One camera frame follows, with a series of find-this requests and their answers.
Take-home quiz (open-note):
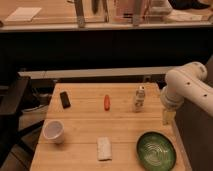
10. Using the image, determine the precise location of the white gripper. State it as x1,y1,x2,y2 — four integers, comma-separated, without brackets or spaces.
160,86,184,125

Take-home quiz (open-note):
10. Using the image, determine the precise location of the small white bottle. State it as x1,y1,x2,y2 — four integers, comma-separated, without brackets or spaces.
133,86,145,112

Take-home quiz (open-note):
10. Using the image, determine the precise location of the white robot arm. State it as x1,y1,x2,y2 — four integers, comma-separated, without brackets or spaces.
160,62,213,125

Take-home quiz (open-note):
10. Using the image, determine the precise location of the green glass plate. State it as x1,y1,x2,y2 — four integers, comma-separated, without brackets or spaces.
136,131,177,171

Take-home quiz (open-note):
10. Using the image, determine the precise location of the orange carrot toy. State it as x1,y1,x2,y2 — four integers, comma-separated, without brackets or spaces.
104,95,110,111

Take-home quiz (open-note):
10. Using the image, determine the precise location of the white folded cloth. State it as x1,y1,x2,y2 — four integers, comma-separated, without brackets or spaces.
97,137,112,161

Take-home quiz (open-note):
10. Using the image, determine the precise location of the black rectangular block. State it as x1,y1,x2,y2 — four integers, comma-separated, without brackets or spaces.
60,92,71,108

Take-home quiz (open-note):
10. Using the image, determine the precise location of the white paper cup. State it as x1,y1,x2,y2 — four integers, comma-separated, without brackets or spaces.
43,120,64,144

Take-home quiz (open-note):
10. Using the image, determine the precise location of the black chair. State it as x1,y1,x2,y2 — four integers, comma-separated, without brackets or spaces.
0,77,30,168

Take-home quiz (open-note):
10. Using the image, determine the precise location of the white paper sheet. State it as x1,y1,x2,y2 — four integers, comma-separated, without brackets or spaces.
6,7,42,22

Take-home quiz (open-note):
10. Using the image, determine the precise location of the grey metal rail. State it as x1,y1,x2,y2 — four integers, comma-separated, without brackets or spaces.
20,66,173,79

